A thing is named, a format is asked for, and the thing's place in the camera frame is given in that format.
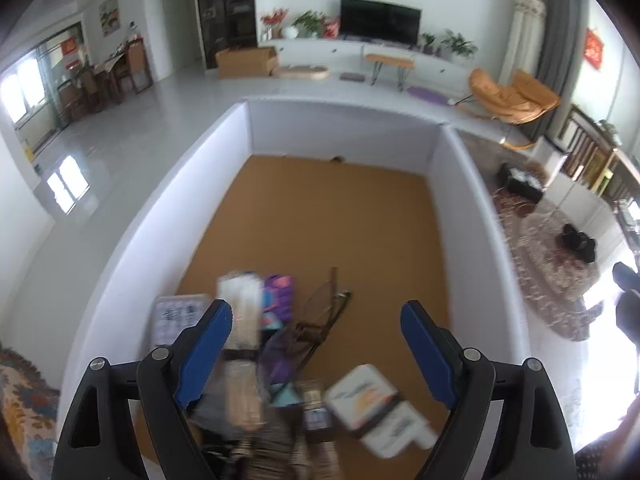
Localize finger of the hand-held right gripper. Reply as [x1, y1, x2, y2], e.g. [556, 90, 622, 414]
[612, 261, 640, 346]

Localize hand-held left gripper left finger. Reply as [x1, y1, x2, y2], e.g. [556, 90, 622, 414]
[51, 299, 234, 480]

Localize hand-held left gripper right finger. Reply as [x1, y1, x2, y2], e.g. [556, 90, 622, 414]
[400, 300, 576, 480]

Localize cartoon print plastic box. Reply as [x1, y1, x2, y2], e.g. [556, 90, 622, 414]
[151, 294, 211, 348]

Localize clear bag of cotton swabs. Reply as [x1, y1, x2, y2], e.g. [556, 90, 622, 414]
[216, 270, 266, 431]

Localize white plastic bottle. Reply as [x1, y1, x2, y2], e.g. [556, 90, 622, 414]
[325, 364, 438, 460]

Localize purple toy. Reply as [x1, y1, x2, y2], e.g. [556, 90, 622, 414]
[259, 274, 301, 406]

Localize blue clear glasses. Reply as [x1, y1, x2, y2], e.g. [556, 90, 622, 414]
[287, 266, 353, 356]

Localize large white storage box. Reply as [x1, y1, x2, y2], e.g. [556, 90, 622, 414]
[60, 100, 533, 480]

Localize black cloth bundle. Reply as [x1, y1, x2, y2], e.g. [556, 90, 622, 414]
[560, 224, 598, 263]

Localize wooden sideboard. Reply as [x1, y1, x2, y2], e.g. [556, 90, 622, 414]
[600, 145, 640, 241]

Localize dark dotted clothing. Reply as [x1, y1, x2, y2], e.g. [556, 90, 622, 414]
[575, 410, 640, 480]

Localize black box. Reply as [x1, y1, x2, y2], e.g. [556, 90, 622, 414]
[496, 164, 545, 203]

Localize patterned rug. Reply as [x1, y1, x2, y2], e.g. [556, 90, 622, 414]
[0, 345, 63, 480]

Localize orange lounge chair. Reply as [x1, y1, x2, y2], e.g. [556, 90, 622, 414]
[467, 67, 561, 126]

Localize purple floor mat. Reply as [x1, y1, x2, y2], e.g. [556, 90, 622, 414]
[407, 86, 446, 106]

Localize grey curtain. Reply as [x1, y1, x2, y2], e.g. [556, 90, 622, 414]
[532, 0, 586, 143]

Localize dark wooden dining chair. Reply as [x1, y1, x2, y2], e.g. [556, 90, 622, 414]
[112, 40, 153, 96]

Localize cardboard box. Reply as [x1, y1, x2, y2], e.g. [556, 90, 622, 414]
[215, 46, 279, 79]

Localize orange bench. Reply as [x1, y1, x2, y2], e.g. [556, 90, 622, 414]
[364, 52, 416, 92]

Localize white floor air conditioner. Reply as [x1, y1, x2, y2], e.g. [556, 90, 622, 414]
[510, 0, 547, 92]

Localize beige floor mat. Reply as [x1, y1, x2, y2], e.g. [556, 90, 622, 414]
[272, 64, 331, 82]

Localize white tv cabinet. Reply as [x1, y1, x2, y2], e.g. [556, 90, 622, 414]
[257, 37, 481, 91]

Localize large green potted plant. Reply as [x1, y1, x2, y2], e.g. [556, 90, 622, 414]
[440, 30, 478, 59]

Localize black television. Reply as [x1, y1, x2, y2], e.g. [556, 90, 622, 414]
[340, 0, 422, 47]

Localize red flowers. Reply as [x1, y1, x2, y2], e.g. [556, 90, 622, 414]
[260, 8, 290, 38]

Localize dark display cabinet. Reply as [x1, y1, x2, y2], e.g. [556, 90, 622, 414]
[194, 0, 258, 70]

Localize leafy green potted plant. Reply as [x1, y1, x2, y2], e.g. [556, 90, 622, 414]
[291, 10, 326, 38]

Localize red wall decoration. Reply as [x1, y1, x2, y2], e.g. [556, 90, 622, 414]
[585, 27, 607, 68]

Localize framed wall painting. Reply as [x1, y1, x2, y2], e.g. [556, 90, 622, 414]
[98, 0, 121, 37]

